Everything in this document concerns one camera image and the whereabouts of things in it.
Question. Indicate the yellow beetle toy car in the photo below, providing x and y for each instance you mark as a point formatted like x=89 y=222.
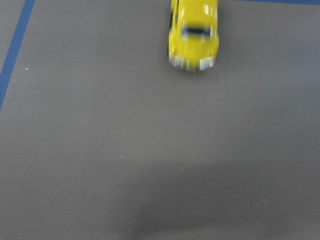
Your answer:
x=193 y=39

